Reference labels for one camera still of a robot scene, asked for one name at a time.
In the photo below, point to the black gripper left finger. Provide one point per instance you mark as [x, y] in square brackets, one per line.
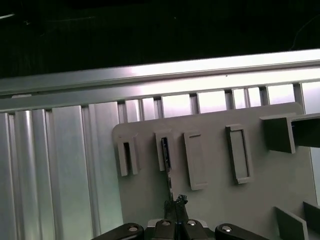
[165, 232]

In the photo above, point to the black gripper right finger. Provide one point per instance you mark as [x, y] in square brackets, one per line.
[192, 232]

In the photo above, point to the grey parts rack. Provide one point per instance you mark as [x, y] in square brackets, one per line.
[225, 190]

